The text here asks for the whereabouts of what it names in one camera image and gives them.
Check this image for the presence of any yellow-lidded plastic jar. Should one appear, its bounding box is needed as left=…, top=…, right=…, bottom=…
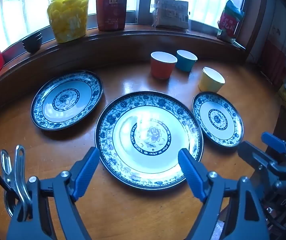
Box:
left=46, top=0, right=89, bottom=43

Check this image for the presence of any medium blue floral plate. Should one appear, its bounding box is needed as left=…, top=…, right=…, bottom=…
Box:
left=30, top=70, right=104, bottom=133

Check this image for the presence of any large blue floral plate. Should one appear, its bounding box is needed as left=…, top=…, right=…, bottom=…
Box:
left=94, top=91, right=204, bottom=190

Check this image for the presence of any wooden windowsill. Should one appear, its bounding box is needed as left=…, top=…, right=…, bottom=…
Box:
left=0, top=24, right=250, bottom=98

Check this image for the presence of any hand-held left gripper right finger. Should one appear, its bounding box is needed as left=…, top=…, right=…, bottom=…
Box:
left=178, top=148, right=271, bottom=240

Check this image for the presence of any yellow cup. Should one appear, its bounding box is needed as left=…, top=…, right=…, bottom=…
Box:
left=198, top=67, right=226, bottom=93

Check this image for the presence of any grey window frame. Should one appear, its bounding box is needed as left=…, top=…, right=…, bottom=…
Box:
left=0, top=0, right=248, bottom=43

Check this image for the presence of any black bowl stack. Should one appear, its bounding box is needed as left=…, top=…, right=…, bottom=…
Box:
left=21, top=32, right=43, bottom=53

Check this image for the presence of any blue cup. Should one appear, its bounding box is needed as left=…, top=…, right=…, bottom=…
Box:
left=175, top=49, right=198, bottom=72

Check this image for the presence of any green and red snack bag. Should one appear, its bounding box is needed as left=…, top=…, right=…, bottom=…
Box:
left=217, top=0, right=245, bottom=44

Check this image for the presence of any small blue floral plate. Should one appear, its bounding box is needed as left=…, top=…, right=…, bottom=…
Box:
left=192, top=91, right=245, bottom=148

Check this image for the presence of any red liquor bottle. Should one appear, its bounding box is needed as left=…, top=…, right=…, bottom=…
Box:
left=96, top=0, right=128, bottom=32

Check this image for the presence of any orange cup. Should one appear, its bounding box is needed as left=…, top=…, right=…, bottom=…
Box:
left=150, top=51, right=178, bottom=80

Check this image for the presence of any metal spring clip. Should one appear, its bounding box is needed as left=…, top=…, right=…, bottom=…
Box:
left=0, top=144, right=33, bottom=222

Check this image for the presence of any clear plastic packet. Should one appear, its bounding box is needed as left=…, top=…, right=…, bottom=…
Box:
left=152, top=0, right=192, bottom=32

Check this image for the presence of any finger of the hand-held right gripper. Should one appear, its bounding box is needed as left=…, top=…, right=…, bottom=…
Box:
left=237, top=141, right=282, bottom=180
left=261, top=131, right=286, bottom=155

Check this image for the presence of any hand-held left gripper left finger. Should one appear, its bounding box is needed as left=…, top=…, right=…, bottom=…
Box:
left=6, top=147, right=100, bottom=240

